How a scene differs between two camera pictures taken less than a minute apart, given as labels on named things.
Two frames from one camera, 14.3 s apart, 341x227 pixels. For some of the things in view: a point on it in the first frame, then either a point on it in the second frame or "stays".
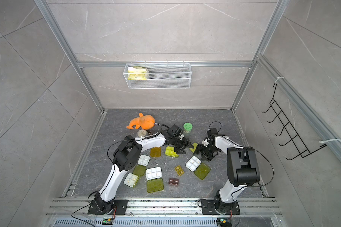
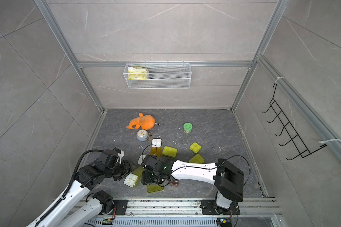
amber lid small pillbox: x=156 y=152 stays
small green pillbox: x=195 y=144 stays
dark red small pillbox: x=173 y=181 stays
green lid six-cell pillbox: x=170 y=152 stays
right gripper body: x=206 y=152 -> x=151 y=178
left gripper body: x=180 y=144 -> x=121 y=170
